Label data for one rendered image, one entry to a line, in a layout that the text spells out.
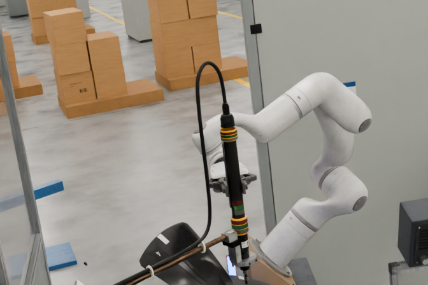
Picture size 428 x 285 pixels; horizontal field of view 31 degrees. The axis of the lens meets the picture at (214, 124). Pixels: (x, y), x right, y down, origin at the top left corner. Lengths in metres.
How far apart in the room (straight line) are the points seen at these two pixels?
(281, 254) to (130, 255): 2.81
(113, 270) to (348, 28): 2.38
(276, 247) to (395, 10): 1.62
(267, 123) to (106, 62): 7.34
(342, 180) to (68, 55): 6.99
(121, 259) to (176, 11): 5.21
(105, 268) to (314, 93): 3.30
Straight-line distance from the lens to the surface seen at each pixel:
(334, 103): 2.33
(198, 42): 10.19
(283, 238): 2.72
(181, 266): 2.04
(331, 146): 2.53
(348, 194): 2.65
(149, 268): 1.86
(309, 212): 2.70
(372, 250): 4.24
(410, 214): 2.53
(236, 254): 2.03
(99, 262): 5.43
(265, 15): 3.75
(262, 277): 2.69
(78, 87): 9.48
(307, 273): 2.87
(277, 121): 2.23
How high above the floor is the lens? 2.24
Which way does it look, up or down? 16 degrees down
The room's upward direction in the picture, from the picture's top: 7 degrees counter-clockwise
